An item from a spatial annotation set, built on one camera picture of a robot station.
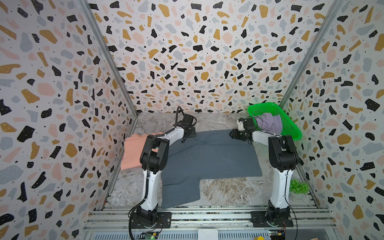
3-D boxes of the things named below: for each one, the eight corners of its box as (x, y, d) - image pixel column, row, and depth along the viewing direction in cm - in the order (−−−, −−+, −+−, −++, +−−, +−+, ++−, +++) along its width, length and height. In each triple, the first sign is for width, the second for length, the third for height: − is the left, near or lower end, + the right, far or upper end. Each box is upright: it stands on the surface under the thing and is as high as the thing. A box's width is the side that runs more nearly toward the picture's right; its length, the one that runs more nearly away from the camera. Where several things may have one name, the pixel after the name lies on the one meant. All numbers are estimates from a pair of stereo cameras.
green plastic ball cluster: (289, 192, 85) (294, 189, 81) (289, 182, 89) (293, 178, 84) (304, 197, 84) (310, 194, 79) (303, 186, 87) (308, 183, 83)
